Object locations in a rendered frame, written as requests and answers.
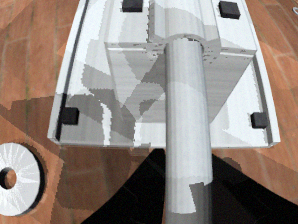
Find white cylindrical shaft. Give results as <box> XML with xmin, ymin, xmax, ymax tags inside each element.
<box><xmin>164</xmin><ymin>37</ymin><xmax>214</xmax><ymax>224</ymax></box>

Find white flat washer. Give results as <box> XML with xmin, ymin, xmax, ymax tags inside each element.
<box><xmin>0</xmin><ymin>143</ymin><xmax>45</xmax><ymax>217</ymax></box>

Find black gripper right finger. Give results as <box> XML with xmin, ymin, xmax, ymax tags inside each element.
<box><xmin>212</xmin><ymin>153</ymin><xmax>298</xmax><ymax>224</ymax></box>

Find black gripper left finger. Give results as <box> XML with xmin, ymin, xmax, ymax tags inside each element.
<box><xmin>80</xmin><ymin>149</ymin><xmax>165</xmax><ymax>224</ymax></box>

